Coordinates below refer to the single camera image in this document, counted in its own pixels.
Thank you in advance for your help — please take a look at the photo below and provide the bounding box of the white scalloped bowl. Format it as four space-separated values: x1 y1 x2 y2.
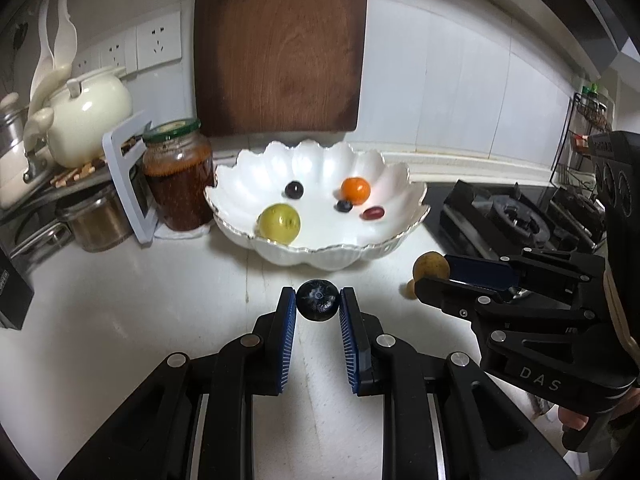
204 141 431 272

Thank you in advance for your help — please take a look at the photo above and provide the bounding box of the glass jar green lid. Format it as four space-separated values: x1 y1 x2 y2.
141 118 216 232

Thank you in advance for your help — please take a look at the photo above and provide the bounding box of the black wire spice rack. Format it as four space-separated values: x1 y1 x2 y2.
550 92 618 188

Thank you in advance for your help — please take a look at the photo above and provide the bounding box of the large blueberry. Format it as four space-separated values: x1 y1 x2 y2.
295 279 342 323

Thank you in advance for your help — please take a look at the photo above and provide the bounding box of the small orange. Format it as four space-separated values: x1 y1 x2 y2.
340 176 371 204

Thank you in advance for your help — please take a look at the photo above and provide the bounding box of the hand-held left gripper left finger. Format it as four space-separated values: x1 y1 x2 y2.
57 286 298 480

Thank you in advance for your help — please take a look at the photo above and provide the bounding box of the steel canister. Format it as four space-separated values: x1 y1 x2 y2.
56 187 135 253

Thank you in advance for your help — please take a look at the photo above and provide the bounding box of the brown wooden cutting board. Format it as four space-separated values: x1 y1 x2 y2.
193 0 370 137

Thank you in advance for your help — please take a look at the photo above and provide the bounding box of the white wall socket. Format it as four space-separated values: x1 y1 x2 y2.
136 11 182 68
72 55 101 78
97 40 138 73

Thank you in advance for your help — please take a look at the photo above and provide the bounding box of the black knife block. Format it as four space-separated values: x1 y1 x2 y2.
0 255 35 331

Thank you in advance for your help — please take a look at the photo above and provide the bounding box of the white plastic frame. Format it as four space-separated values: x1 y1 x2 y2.
102 112 158 248

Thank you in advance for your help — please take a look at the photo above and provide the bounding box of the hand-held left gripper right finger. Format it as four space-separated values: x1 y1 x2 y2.
339 286 578 480

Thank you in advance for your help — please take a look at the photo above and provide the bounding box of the wooden trivet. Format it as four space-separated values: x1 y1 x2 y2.
50 135 146 188

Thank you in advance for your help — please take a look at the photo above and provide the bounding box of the black gas stove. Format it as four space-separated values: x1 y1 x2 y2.
425 180 608 271

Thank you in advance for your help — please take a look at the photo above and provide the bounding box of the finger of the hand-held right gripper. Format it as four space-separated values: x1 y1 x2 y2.
444 248 608 307
414 276 601 357

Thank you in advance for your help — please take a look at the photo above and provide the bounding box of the green round fruit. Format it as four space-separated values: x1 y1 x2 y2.
258 203 302 242

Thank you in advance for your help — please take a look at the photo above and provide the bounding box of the cream ceramic teapot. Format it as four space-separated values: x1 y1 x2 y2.
22 66 135 168

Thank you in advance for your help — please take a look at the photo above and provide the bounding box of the person's right hand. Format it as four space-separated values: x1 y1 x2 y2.
557 405 591 433

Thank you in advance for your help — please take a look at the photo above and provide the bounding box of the steel range hood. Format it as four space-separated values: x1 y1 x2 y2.
550 0 640 76

